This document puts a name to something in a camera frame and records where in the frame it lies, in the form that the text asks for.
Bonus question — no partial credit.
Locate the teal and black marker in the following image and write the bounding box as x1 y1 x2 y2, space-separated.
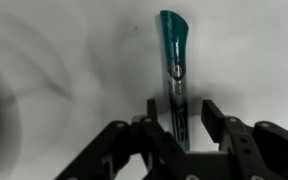
159 9 191 152

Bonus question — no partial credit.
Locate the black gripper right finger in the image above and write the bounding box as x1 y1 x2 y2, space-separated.
201 99 288 180

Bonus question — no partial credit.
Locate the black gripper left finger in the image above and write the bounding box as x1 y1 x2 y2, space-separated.
55 99 198 180

